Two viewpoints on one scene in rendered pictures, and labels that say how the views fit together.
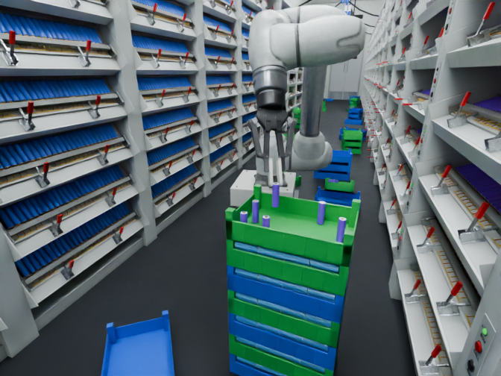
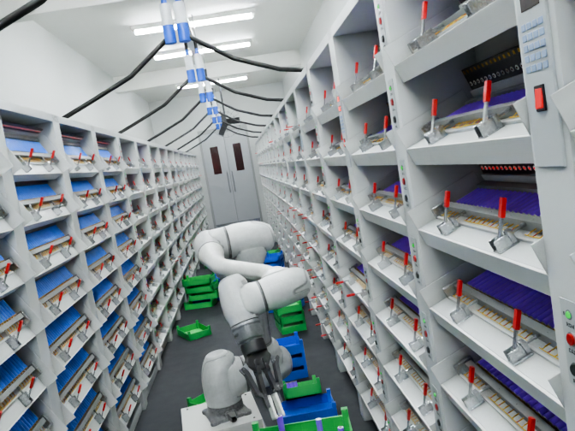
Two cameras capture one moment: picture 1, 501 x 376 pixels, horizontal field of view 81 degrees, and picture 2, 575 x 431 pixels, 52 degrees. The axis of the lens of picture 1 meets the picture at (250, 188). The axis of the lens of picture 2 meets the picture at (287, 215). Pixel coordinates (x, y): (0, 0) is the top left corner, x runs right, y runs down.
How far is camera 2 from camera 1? 110 cm
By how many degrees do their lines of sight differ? 27
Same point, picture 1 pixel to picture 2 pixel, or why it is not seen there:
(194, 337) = not seen: outside the picture
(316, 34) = (277, 290)
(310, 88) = not seen: hidden behind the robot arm
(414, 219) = (394, 406)
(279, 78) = (257, 327)
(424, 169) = (385, 357)
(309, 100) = not seen: hidden behind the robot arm
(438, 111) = (377, 306)
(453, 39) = (369, 252)
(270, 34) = (241, 296)
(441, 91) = (374, 290)
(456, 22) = (365, 239)
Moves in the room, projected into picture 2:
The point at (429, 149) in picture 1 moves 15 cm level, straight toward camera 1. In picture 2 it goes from (383, 339) to (383, 353)
